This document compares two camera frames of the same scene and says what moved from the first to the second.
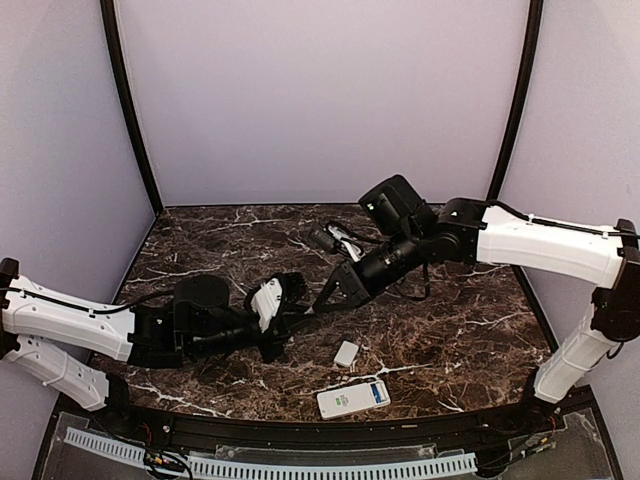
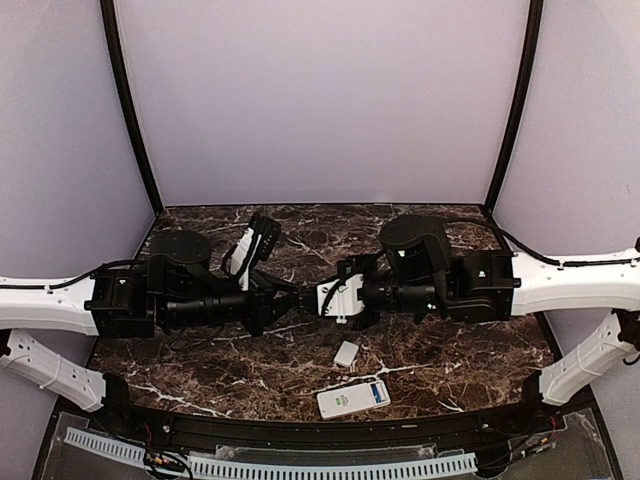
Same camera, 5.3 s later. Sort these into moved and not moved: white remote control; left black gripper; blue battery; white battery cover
Moved: left black gripper
Not moved: blue battery; white battery cover; white remote control
